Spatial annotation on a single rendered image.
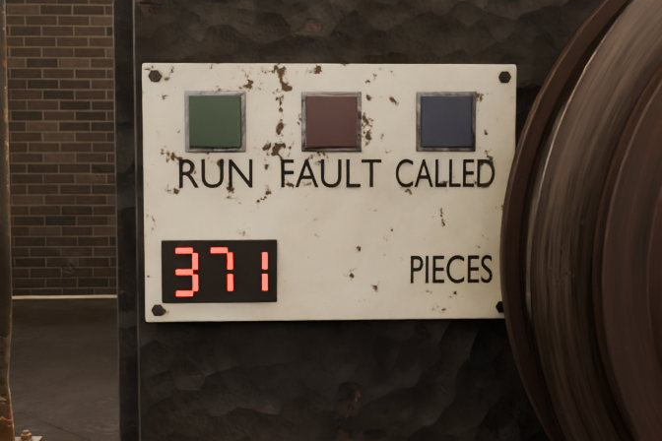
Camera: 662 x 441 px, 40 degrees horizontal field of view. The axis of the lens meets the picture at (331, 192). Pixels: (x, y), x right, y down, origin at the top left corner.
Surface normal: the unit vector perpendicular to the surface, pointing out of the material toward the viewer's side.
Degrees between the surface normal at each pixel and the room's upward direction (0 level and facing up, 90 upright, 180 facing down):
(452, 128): 90
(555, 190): 90
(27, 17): 90
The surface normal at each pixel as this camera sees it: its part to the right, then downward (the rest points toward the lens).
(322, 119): 0.05, 0.07
